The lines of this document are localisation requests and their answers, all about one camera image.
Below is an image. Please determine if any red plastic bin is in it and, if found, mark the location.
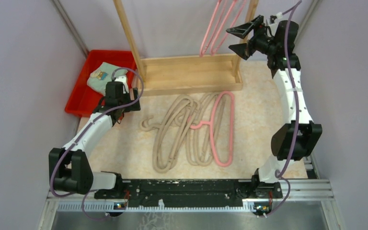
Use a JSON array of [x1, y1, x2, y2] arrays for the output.
[[65, 50, 136, 117]]

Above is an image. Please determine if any aluminium frame rail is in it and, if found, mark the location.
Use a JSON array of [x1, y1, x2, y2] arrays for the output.
[[44, 179, 334, 213]]

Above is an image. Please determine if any wooden hanger rack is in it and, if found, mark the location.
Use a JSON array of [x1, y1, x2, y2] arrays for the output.
[[114, 0, 243, 96]]

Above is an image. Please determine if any green folded cloth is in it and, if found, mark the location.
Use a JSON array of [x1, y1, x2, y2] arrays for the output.
[[87, 62, 129, 96]]

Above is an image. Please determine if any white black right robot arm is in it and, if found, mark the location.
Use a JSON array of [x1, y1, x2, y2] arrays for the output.
[[226, 15, 322, 197]]

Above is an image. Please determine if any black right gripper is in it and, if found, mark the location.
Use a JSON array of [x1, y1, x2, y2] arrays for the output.
[[226, 15, 277, 60]]

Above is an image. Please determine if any pink plastic hanger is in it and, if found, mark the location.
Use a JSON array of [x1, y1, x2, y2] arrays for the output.
[[205, 0, 246, 56], [187, 91, 235, 167], [199, 0, 222, 57]]

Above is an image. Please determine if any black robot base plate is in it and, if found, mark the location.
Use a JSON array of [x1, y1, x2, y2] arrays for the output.
[[94, 179, 283, 208]]

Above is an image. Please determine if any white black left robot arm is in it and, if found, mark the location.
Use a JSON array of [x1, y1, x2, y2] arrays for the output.
[[48, 81, 143, 198]]

